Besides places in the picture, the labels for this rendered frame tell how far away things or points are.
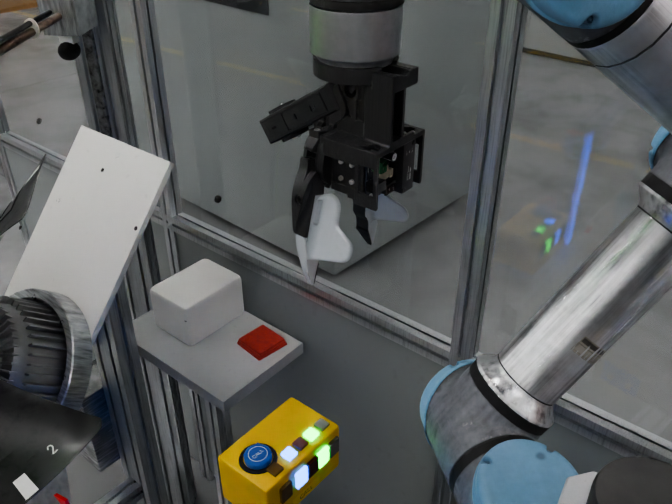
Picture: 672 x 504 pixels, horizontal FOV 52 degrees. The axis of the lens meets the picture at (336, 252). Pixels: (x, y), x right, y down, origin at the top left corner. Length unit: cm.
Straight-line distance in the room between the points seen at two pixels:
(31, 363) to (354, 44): 78
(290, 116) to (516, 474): 43
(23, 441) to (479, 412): 57
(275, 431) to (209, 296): 54
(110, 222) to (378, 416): 72
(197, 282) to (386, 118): 106
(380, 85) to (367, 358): 99
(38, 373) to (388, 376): 69
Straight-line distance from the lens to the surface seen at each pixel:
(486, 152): 110
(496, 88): 105
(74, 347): 118
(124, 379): 143
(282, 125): 64
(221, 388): 145
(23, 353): 117
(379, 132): 57
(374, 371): 148
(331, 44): 55
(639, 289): 80
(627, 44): 49
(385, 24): 55
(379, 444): 162
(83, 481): 252
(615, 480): 38
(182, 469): 221
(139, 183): 122
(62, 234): 133
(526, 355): 82
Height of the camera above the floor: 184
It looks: 32 degrees down
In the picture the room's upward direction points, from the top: straight up
